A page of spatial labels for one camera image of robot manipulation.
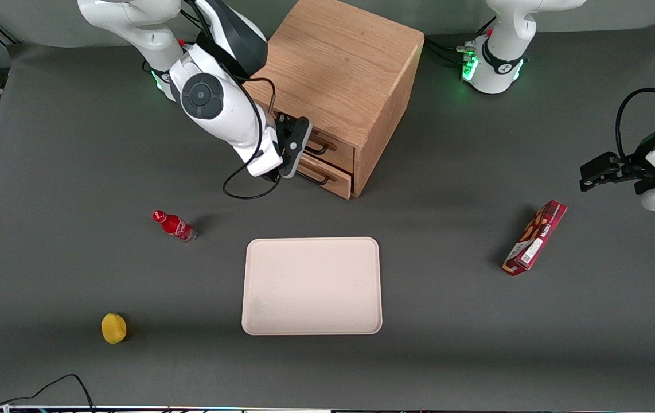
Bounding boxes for black floor cable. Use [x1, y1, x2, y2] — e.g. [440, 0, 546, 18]
[0, 374, 96, 412]

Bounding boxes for beige plastic tray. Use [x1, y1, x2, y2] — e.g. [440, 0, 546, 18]
[241, 237, 383, 336]

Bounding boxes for black metal drawer handle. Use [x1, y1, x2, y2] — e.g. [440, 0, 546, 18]
[296, 169, 331, 186]
[306, 133, 332, 155]

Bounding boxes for red cookie box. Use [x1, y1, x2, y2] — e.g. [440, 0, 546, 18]
[502, 200, 568, 277]

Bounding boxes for wooden drawer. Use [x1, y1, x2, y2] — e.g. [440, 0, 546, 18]
[296, 154, 354, 200]
[270, 106, 357, 174]

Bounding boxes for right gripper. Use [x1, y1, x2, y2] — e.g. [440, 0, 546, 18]
[235, 112, 297, 177]

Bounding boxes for yellow lemon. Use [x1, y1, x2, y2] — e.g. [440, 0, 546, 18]
[101, 313, 127, 345]

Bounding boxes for red cola bottle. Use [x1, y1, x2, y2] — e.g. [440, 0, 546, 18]
[151, 209, 197, 243]

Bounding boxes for black left base cables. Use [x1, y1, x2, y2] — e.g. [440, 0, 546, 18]
[424, 17, 480, 67]

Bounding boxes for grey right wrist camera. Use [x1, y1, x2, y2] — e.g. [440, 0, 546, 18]
[279, 116, 313, 178]

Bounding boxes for wooden drawer cabinet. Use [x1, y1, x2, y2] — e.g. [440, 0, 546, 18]
[243, 0, 424, 200]

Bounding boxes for wooden drawer, short front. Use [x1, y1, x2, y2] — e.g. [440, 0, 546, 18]
[296, 154, 354, 200]

